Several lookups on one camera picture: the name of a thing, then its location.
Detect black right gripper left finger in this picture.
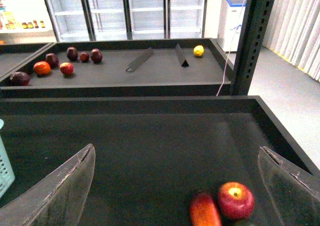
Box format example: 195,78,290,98
0,144,96,226

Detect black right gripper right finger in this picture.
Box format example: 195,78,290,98
257,146,320,226

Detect shelf with jars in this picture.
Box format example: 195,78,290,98
0,0,57,45

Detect light blue plastic basket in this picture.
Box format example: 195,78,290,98
0,118,16,199

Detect black perforated shelf post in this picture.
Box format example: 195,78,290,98
230,0,275,96

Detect glass door display fridge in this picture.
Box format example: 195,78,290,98
44,0,207,42

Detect black display tray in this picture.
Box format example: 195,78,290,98
0,38,234,98
0,96,320,226

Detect white hanging cable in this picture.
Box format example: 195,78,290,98
215,0,251,97

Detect red apple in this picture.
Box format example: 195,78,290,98
59,62,74,76
217,181,255,220

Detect white vertical blinds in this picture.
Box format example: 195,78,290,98
263,0,320,81

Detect black triangular divider bar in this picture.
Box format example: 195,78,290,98
174,43,189,68

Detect dark purple fruit left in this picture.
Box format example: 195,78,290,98
45,53,59,68

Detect black near display tray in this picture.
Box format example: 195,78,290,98
0,96,320,226

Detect dark purple fruit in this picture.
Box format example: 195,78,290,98
45,53,59,68
66,47,79,62
91,48,103,64

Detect orange fruit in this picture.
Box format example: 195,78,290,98
33,61,51,76

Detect small dark red fruit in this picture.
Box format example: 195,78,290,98
79,51,90,63

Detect black far display tray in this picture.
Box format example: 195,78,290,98
0,38,234,98

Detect red orange mango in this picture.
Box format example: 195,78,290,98
189,191,222,226

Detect black flat divider bar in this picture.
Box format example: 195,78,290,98
125,47,154,73

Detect white chest freezer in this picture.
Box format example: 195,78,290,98
217,0,247,52

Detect dark red onion front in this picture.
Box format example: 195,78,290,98
10,71,31,86

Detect dark purple fruit right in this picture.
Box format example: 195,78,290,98
91,48,103,64

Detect yellow lemon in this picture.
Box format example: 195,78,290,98
193,45,205,58

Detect dark purple fruit back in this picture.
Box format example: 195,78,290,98
66,47,79,62

